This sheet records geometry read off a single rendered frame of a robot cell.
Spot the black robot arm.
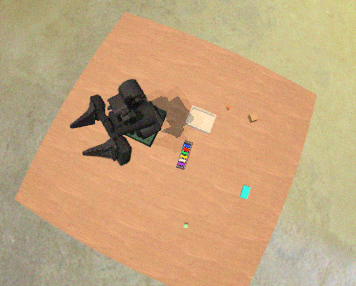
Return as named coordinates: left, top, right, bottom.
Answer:
left=107, top=79, right=165, bottom=140

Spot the small teal block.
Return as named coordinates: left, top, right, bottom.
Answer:
left=240, top=185, right=251, bottom=199

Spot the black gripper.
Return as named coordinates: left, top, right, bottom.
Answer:
left=70, top=95, right=140, bottom=166

